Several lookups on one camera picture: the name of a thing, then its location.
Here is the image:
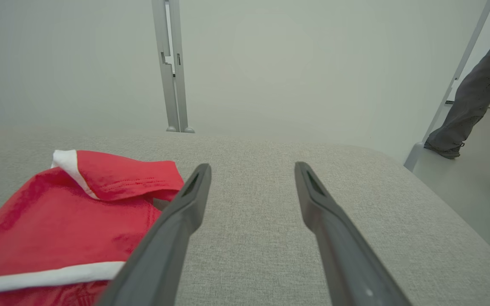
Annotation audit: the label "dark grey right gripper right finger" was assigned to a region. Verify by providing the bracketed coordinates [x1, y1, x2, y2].
[295, 161, 411, 306]

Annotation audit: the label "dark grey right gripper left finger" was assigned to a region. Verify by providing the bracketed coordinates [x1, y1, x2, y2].
[96, 163, 212, 306]

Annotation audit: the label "red shorts with white stripe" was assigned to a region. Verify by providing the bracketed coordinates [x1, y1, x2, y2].
[0, 150, 185, 306]

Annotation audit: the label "dark grey shoe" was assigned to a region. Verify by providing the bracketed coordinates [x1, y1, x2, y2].
[424, 140, 465, 160]

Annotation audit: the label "person's grey trousers leg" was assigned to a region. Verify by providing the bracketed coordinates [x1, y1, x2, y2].
[424, 8, 490, 153]

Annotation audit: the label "light grey slanted partition frame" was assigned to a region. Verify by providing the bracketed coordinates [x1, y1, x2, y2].
[404, 0, 490, 172]

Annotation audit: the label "grey metal partition post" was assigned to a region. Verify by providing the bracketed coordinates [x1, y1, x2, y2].
[151, 0, 180, 132]
[168, 0, 195, 133]

